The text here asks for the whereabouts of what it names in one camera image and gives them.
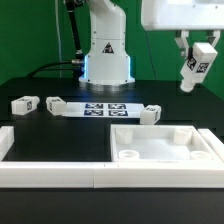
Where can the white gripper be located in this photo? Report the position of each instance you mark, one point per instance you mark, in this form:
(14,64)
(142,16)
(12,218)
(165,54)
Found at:
(183,15)

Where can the white square table top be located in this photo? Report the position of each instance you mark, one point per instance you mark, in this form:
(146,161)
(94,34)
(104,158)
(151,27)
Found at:
(157,143)

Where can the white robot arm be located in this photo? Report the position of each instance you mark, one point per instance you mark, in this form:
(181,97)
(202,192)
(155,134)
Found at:
(107,65)

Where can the white sheet with markers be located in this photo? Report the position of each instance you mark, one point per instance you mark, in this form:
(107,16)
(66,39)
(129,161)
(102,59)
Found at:
(103,110)

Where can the white U-shaped fence wall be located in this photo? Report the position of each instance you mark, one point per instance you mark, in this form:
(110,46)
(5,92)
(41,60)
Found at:
(183,174)

